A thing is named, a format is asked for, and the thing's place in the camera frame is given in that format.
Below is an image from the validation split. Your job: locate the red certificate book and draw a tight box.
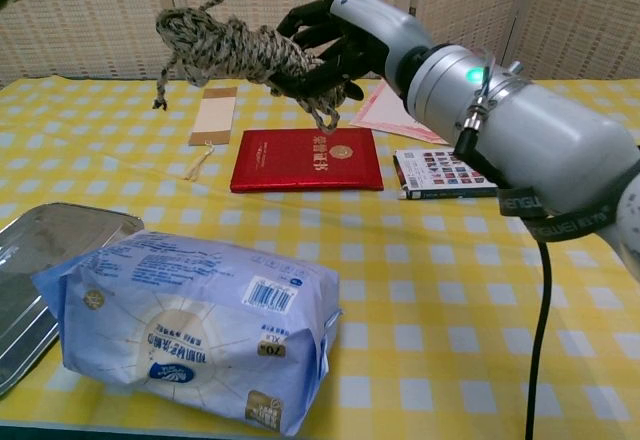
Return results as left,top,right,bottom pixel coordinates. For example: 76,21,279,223
229,128,385,194

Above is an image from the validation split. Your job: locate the beige bookmark with tassel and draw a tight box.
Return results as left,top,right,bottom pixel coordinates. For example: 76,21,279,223
184,86,239,181

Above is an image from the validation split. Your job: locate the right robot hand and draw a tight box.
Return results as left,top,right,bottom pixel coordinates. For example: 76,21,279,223
272,0,434,104

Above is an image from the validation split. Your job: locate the blue wipes pack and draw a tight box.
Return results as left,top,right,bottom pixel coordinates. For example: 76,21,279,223
30,229,345,436

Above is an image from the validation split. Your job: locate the picture card box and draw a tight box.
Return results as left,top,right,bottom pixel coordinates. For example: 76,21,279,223
392,147,501,201

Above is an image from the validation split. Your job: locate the bundle of braided twine rope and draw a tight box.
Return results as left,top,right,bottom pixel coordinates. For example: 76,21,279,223
152,0,351,134

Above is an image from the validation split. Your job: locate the metal tray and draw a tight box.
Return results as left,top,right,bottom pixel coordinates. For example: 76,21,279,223
0,202,145,400

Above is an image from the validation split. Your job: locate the yellow checkered tablecloth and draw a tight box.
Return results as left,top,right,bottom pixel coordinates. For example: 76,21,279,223
0,75,640,440

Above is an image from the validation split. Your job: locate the pink-bordered certificate paper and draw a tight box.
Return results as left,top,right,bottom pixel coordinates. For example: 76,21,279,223
348,79,451,146

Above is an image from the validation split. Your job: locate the woven folding screen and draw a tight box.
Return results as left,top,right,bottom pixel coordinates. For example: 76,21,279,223
0,0,640,89

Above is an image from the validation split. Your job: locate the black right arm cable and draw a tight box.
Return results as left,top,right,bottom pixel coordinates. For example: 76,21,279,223
519,229,554,440

